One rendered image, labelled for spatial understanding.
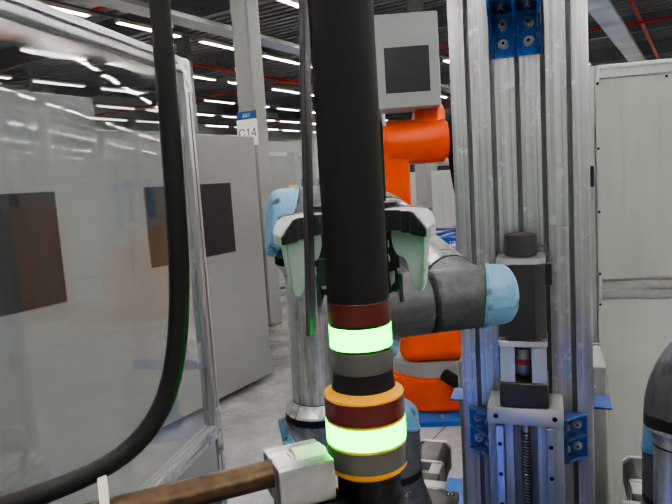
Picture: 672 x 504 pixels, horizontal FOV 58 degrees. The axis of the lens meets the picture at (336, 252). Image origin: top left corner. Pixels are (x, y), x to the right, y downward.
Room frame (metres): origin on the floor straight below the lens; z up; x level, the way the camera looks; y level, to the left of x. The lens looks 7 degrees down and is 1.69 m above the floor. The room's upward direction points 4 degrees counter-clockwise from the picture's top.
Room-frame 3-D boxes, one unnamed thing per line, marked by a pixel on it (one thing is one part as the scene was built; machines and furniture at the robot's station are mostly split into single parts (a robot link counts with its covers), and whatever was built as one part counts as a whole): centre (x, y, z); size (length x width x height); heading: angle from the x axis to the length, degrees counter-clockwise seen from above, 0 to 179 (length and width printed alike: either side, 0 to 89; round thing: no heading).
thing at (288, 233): (0.44, 0.03, 1.64); 0.09 x 0.03 x 0.06; 155
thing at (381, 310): (0.32, -0.01, 1.62); 0.03 x 0.03 x 0.01
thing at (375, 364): (0.32, -0.01, 1.60); 0.03 x 0.03 x 0.01
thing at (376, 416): (0.32, -0.01, 1.57); 0.04 x 0.04 x 0.01
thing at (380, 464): (0.32, -0.01, 1.54); 0.04 x 0.04 x 0.01
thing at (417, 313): (0.70, -0.05, 1.54); 0.11 x 0.08 x 0.11; 101
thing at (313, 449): (0.31, 0.02, 1.54); 0.02 x 0.02 x 0.02; 22
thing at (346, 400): (0.32, -0.01, 1.56); 0.04 x 0.04 x 0.05
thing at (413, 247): (0.43, -0.06, 1.64); 0.09 x 0.03 x 0.06; 18
